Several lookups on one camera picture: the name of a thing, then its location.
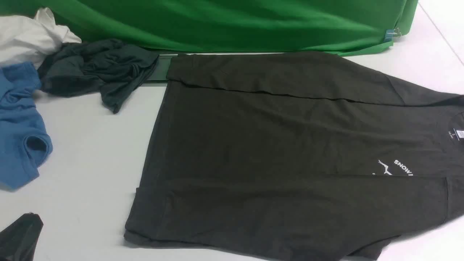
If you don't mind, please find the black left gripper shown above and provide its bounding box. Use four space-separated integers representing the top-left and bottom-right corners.
0 213 44 261

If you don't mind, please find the dark gray long-sleeved shirt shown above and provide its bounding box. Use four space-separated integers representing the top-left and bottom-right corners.
124 51 464 261

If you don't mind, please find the blue crumpled garment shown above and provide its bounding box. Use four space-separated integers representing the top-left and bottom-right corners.
0 62 53 191

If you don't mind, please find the dark teal crumpled garment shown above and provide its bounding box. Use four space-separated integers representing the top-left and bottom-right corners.
38 39 159 114

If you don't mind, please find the white crumpled garment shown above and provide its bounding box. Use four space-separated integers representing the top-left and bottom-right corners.
0 7 82 68

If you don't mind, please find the green backdrop cloth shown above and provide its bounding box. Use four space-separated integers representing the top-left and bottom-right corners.
1 0 418 56

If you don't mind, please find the blue binder clip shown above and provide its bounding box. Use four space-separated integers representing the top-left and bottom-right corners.
384 28 402 42

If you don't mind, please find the metal table cable hatch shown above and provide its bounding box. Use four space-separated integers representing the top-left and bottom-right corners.
144 54 188 84

